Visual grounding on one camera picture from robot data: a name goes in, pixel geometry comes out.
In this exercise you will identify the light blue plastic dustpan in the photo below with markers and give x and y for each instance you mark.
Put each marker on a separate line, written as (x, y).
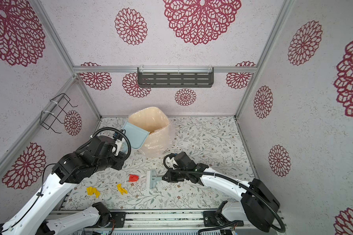
(135, 135)

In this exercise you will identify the dark grey wall shelf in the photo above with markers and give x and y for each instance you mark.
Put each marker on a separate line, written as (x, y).
(177, 78)

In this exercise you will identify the yellow paper scrap left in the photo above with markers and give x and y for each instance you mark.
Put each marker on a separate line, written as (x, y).
(93, 192)

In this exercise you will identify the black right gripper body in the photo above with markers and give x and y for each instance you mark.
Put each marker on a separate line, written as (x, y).
(176, 176)

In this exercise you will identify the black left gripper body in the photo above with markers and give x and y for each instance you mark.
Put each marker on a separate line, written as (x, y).
(117, 161)

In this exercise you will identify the black wire wall basket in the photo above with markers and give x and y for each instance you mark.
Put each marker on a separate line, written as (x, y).
(49, 117)

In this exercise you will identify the light blue white brush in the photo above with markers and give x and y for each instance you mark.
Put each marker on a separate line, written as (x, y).
(152, 179)

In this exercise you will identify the yellow paper scrap middle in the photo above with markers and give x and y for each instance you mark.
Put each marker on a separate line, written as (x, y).
(121, 190)

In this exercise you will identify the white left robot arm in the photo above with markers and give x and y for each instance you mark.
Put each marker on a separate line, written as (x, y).
(98, 154)

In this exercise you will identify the cream bin with plastic liner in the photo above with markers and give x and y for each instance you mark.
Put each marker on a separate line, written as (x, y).
(160, 128)

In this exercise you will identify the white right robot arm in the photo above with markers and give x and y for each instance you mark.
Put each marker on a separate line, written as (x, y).
(253, 201)

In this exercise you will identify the yellow paper scrap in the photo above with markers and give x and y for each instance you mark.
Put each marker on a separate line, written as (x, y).
(121, 190)
(93, 192)

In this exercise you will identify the red paper scrap small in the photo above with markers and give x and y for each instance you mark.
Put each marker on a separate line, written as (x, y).
(133, 178)

